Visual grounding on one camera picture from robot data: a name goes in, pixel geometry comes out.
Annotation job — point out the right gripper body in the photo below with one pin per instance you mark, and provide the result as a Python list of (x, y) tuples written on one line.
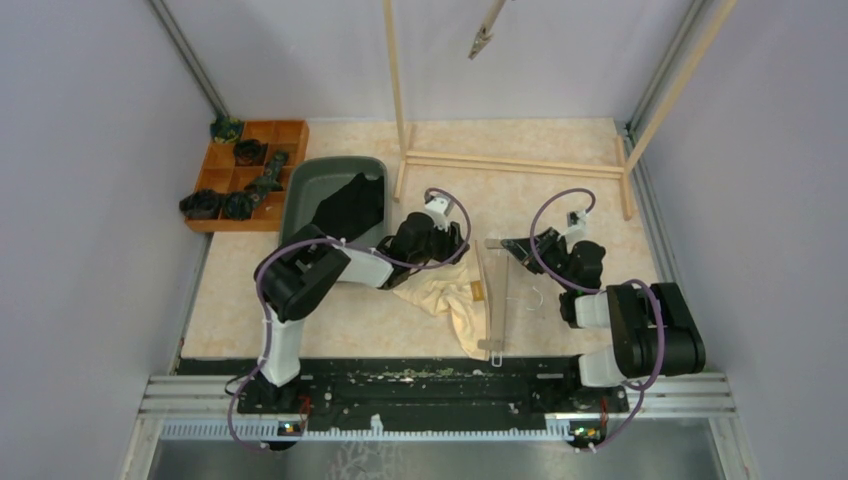
[(551, 250)]

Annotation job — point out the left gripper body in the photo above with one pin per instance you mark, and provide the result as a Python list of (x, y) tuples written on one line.
[(439, 248)]

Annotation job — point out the beige clip hanger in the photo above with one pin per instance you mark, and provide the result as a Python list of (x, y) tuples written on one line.
[(494, 269)]

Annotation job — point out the beige cotton underwear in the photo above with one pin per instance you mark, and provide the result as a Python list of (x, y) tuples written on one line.
[(459, 291)]

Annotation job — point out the black garment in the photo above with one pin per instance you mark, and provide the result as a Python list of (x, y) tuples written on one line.
[(352, 210)]

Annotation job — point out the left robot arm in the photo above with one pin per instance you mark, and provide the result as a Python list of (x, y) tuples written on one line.
[(295, 279)]

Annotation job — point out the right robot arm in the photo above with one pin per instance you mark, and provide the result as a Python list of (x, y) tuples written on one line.
[(646, 324)]

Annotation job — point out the dark green plastic bin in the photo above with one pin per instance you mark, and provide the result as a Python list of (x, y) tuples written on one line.
[(317, 179)]

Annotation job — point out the orange compartment tray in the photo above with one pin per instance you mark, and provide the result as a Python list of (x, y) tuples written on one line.
[(222, 173)]

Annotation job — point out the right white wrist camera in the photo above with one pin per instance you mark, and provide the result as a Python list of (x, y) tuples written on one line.
[(577, 227)]

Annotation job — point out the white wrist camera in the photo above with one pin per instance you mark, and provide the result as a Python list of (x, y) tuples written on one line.
[(438, 208), (577, 227)]

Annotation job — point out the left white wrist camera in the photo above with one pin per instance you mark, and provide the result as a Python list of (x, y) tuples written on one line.
[(438, 208)]

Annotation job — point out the wooden clothes rack frame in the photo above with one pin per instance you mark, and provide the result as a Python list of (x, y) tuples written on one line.
[(626, 60)]

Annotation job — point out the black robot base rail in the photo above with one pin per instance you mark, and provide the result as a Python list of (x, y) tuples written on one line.
[(432, 394)]

